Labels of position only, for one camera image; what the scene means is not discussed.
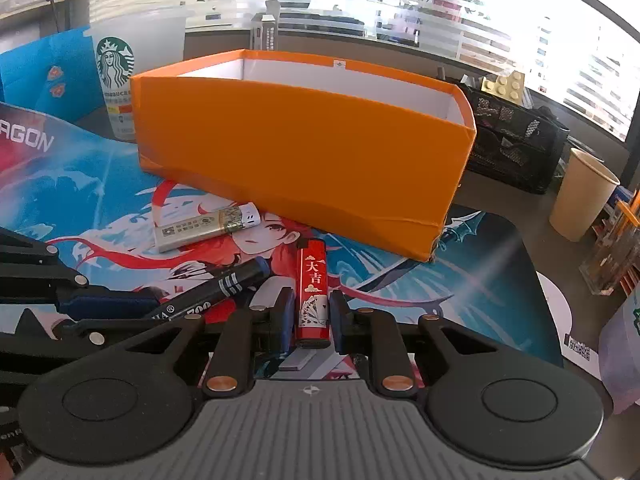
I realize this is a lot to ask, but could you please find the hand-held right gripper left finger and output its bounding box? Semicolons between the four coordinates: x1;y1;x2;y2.
120;286;297;396

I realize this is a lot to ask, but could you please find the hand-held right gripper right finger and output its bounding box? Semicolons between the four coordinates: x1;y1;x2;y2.
328;289;507;397

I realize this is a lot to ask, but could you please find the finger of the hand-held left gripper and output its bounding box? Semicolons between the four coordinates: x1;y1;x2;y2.
0;315;173;397
0;227;160;322

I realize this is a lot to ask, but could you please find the red lighter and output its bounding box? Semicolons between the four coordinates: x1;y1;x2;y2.
294;238;332;350

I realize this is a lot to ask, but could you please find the black marker pen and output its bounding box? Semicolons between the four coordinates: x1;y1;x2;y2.
142;256;272;322

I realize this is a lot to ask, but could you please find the orange cardboard box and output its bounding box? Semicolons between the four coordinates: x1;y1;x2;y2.
129;48;477;264

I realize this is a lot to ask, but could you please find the grey flat stick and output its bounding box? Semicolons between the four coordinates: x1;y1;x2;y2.
277;351;317;372

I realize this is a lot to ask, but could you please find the silver lighter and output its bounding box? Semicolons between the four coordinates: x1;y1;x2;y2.
153;203;260;255

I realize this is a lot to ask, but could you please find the printed desk mat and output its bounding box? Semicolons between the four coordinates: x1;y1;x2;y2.
0;101;564;397

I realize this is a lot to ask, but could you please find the frosted cup with green logo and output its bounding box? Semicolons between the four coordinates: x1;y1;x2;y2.
83;7;196;142

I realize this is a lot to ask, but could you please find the white round paper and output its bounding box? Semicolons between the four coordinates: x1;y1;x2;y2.
535;269;604;386

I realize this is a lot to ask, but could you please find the black mesh desk organizer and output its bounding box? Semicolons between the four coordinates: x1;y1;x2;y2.
439;67;571;195

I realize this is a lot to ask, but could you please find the tan paper cup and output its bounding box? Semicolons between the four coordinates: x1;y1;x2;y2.
548;147;621;243

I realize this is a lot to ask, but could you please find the glass perfume bottle gold cap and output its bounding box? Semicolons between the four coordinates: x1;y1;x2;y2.
579;192;640;295

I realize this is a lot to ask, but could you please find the grey carton box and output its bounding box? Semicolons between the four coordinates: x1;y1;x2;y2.
249;0;281;52

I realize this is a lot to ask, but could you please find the white plastic bag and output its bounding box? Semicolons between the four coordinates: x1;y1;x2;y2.
597;289;640;414

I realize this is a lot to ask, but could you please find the yellow toy brick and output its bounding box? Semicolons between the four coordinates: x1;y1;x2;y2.
480;70;527;106

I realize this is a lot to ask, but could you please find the striped glass partition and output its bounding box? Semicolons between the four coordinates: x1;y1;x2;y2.
0;0;640;142

